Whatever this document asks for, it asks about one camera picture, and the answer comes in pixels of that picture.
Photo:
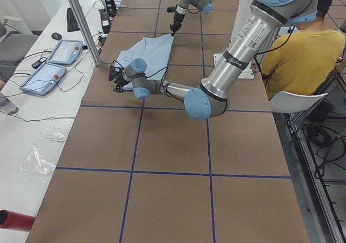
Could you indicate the black keyboard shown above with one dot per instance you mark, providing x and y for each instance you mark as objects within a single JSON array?
[{"x": 71, "y": 21}]

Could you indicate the black power adapter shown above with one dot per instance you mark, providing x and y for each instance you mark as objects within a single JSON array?
[{"x": 105, "y": 21}]

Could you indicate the light blue button-up shirt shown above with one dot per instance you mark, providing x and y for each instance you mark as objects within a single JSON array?
[{"x": 154, "y": 51}]

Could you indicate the aluminium frame post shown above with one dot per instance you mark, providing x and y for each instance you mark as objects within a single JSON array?
[{"x": 84, "y": 28}]

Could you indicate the lower blue teach pendant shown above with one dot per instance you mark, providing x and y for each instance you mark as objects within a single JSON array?
[{"x": 43, "y": 79}]

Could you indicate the black computer mouse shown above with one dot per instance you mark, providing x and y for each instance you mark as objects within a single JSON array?
[{"x": 56, "y": 36}]

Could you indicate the white chair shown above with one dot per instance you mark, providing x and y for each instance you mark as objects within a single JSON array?
[{"x": 286, "y": 102}]

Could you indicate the blue teach pendant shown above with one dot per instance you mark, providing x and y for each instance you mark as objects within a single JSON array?
[
  {"x": 65, "y": 52},
  {"x": 43, "y": 79}
]

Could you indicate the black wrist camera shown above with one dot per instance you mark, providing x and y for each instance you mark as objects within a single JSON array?
[
  {"x": 114, "y": 73},
  {"x": 171, "y": 9}
]

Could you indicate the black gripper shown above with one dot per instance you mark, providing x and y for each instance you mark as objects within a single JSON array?
[
  {"x": 118, "y": 81},
  {"x": 177, "y": 18}
]

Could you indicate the person in yellow shirt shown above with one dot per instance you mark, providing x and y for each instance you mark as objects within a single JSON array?
[{"x": 299, "y": 63}]

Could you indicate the grey office chair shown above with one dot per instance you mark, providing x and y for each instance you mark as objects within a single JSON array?
[{"x": 14, "y": 46}]

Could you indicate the white pedestal column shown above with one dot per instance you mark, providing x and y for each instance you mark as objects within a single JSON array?
[{"x": 235, "y": 61}]

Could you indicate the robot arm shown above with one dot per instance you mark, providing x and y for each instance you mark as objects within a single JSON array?
[
  {"x": 210, "y": 97},
  {"x": 181, "y": 8}
]

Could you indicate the clear plastic bag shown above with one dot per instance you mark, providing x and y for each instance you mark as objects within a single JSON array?
[{"x": 39, "y": 164}]

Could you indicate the red cylinder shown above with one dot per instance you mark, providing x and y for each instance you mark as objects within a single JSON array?
[{"x": 16, "y": 221}]

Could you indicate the upper blue teach pendant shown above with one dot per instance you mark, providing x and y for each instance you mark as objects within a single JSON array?
[{"x": 65, "y": 52}]

